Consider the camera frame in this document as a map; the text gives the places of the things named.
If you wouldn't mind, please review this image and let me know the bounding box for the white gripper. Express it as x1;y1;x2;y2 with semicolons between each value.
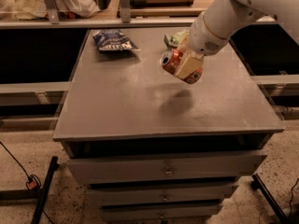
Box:
175;12;232;79

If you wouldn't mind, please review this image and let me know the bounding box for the red coke can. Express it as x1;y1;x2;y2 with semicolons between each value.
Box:
160;49;203;84

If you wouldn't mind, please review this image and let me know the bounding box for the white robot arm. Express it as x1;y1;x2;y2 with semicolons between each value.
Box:
175;0;299;79

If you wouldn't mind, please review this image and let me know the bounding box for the green chip bag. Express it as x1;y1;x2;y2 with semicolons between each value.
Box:
164;30;189;49

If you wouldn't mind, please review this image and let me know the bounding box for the blue chip bag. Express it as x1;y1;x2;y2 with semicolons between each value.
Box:
93;29;138;51

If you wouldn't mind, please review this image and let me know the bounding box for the grey drawer cabinet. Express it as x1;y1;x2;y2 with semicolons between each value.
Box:
53;28;283;212

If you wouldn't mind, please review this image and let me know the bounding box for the top grey drawer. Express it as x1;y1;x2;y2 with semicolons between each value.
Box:
67;150;266;184

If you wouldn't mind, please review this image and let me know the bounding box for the grey drawer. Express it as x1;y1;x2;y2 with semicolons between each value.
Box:
67;150;266;184
100;203;221;222
87;182;238;206

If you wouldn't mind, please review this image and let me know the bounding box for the white cloth on shelf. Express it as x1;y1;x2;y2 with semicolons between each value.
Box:
0;0;100;21

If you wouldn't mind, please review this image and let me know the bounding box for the black stand leg right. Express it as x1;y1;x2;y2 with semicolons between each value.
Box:
250;175;290;224

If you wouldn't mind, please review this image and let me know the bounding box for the black stand leg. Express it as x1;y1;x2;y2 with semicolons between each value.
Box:
31;156;59;224
250;175;290;224

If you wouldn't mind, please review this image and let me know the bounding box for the bottom grey drawer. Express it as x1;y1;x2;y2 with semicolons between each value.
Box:
100;203;221;222

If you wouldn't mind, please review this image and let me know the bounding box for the middle grey drawer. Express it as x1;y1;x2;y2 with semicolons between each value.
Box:
87;182;238;206

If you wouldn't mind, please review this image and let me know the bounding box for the black stand leg left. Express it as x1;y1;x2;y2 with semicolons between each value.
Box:
31;156;59;224

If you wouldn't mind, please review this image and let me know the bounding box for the grey metal bracket middle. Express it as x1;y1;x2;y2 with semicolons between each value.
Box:
120;0;131;23

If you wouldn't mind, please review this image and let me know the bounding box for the grey metal bracket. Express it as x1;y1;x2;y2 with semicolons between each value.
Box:
120;0;131;23
44;0;60;24

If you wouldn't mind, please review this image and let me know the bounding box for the grey metal bracket left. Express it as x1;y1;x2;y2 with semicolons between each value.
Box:
44;0;60;24

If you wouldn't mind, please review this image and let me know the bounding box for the black cable right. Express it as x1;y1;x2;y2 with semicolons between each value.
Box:
287;175;299;217

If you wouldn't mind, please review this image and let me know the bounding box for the black cable with orange plug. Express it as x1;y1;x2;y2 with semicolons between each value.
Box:
0;141;54;224

